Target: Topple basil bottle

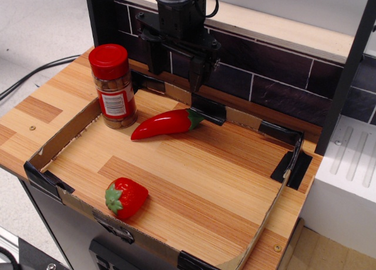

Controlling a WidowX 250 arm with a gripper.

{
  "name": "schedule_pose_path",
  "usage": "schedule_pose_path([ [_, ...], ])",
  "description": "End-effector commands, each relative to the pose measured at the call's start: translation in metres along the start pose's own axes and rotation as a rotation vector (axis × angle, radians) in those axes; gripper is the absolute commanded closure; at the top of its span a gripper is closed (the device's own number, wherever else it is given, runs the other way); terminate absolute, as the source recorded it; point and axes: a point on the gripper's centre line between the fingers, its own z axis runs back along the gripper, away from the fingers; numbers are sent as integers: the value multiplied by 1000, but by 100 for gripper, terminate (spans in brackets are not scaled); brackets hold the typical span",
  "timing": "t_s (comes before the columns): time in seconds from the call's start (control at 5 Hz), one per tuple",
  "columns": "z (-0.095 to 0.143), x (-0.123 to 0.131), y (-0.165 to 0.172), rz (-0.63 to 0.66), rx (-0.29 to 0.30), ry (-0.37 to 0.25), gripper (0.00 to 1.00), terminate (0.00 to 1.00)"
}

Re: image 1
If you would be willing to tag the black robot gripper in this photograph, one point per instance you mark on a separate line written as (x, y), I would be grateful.
(180, 26)

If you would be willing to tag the red-capped spice bottle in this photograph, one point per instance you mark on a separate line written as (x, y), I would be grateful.
(111, 75)

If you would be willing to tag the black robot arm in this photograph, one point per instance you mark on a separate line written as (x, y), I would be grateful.
(178, 27)

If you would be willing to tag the taped cardboard fence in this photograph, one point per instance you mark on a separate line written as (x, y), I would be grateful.
(220, 197)

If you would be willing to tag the red toy chili pepper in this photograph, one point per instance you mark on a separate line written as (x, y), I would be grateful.
(170, 122)

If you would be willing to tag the red toy strawberry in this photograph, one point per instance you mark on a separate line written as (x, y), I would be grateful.
(124, 197)

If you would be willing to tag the white dish rack sink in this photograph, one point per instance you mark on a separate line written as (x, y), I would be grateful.
(341, 202)

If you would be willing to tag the black frame post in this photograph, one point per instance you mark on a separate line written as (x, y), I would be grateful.
(358, 47)

